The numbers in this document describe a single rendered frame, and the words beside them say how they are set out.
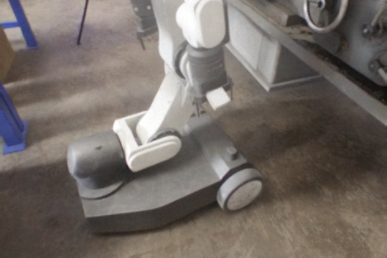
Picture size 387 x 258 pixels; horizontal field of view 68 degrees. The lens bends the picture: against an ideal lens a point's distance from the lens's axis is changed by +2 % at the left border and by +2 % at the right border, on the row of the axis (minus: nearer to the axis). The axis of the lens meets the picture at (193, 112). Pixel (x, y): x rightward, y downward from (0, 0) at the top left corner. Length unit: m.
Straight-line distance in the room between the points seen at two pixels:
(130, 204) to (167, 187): 0.14
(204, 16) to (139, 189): 0.70
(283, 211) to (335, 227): 0.19
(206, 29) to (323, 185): 1.00
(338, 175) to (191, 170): 0.70
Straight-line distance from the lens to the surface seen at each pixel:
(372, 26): 1.09
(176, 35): 0.85
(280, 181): 1.37
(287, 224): 1.26
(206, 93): 0.72
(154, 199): 1.06
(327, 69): 1.30
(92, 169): 1.02
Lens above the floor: 1.05
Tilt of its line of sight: 40 degrees down
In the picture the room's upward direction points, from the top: 1 degrees clockwise
